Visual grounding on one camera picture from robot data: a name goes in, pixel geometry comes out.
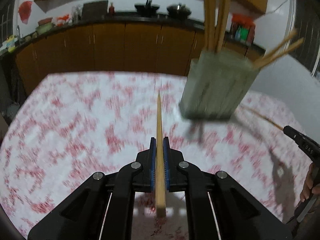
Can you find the black kitchen countertop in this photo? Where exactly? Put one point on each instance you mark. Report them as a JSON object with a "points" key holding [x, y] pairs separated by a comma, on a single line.
{"points": [[140, 18]]}

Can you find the dark cutting board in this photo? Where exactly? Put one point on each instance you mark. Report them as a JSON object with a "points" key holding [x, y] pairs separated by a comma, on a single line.
{"points": [[95, 9]]}

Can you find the red and white printed tablecloth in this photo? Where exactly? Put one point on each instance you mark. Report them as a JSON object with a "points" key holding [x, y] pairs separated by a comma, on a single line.
{"points": [[62, 142]]}

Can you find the black cooking pot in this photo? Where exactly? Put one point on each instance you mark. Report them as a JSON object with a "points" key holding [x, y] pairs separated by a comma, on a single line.
{"points": [[178, 11]]}

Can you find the red bottle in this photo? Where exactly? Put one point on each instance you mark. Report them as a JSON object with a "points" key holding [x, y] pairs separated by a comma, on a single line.
{"points": [[111, 8]]}

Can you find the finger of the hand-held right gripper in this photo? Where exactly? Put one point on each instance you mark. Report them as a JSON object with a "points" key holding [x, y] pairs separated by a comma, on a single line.
{"points": [[303, 142]]}

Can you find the gridded window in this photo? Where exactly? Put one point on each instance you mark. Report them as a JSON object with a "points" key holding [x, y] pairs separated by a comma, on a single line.
{"points": [[6, 25]]}

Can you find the brown bowl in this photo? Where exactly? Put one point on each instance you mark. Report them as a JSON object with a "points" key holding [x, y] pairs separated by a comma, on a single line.
{"points": [[45, 20]]}

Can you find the glass jars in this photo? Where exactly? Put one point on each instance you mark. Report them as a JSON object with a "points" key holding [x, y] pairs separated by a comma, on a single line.
{"points": [[76, 13]]}

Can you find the yellow packet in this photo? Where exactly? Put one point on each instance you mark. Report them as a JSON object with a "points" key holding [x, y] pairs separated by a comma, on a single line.
{"points": [[11, 44]]}

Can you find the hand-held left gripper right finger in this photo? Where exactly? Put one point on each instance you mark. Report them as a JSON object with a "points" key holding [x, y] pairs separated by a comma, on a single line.
{"points": [[166, 165]]}

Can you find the dark framed window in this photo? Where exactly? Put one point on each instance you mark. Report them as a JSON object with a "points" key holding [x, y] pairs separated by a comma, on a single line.
{"points": [[306, 37]]}

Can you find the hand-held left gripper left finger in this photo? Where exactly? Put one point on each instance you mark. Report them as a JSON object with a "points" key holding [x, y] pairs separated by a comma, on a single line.
{"points": [[153, 165]]}

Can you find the red plastic bag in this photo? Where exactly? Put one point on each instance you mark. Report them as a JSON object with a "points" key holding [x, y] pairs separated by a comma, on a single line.
{"points": [[25, 11]]}

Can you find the red flower-like item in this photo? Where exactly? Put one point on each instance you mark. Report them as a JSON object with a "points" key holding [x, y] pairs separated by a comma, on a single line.
{"points": [[63, 20]]}

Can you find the green bowl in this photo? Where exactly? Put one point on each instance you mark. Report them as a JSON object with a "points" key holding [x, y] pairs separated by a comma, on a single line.
{"points": [[44, 28]]}

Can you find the black wok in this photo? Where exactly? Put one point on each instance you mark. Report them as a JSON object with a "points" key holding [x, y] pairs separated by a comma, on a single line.
{"points": [[147, 8]]}

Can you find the grey chopstick holder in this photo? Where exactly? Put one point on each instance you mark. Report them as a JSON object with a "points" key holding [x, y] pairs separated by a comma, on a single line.
{"points": [[217, 87]]}

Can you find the brown lower kitchen cabinets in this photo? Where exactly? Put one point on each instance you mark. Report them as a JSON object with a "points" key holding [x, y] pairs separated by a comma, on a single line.
{"points": [[112, 45]]}

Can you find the red and green containers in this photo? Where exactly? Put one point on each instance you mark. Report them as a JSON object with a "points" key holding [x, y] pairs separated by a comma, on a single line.
{"points": [[243, 28]]}

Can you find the metal faucet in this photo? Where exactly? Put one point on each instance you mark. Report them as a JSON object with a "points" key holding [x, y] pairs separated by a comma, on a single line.
{"points": [[18, 32]]}

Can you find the person's right hand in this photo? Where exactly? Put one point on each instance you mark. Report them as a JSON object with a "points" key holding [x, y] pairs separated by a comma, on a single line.
{"points": [[309, 187]]}

